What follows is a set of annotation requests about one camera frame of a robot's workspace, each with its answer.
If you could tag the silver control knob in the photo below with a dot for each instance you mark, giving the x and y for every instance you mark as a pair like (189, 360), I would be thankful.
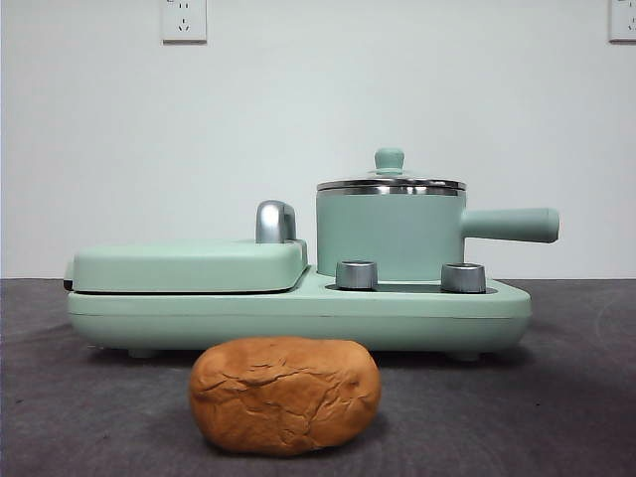
(463, 277)
(356, 274)

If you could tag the white wall socket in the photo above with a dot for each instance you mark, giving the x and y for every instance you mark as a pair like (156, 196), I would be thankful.
(623, 20)
(184, 22)

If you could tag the glass pot lid green knob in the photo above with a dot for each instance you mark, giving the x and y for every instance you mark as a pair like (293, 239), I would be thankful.
(390, 159)

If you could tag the mint green griddle cover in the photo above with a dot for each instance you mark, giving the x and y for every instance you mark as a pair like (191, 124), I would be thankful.
(174, 263)

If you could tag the mint green breakfast maker base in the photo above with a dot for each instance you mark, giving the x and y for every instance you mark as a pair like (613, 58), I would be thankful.
(298, 318)

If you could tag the brown potato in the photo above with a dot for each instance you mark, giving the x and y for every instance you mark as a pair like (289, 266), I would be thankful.
(283, 397)

